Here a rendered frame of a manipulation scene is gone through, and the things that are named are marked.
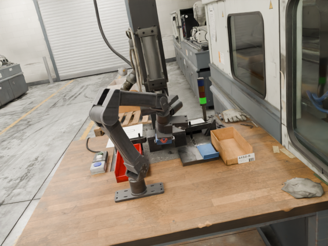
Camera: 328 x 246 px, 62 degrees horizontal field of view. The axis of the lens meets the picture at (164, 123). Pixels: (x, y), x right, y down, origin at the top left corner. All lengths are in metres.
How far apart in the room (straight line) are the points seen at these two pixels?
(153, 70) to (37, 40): 10.15
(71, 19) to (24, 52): 2.22
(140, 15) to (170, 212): 0.90
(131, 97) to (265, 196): 0.59
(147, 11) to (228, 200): 0.92
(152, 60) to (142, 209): 0.67
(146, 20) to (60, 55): 9.77
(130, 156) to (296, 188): 0.60
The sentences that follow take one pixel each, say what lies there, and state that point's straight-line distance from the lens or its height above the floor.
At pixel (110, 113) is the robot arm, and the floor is 1.28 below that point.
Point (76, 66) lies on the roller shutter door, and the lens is 11.00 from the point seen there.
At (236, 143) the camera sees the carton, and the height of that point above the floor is 0.91.
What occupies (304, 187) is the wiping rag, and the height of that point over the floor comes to 0.92.
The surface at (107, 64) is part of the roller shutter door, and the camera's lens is 10.74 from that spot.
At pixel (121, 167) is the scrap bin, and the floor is 0.91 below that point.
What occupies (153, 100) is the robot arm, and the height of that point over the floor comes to 1.26.
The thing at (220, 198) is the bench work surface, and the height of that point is 0.90.
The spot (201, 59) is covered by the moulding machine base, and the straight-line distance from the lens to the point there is 4.45.
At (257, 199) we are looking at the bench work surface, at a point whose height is 0.90.
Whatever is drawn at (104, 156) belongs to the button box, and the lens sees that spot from 1.46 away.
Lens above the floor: 1.54
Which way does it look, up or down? 20 degrees down
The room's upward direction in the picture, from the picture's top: 10 degrees counter-clockwise
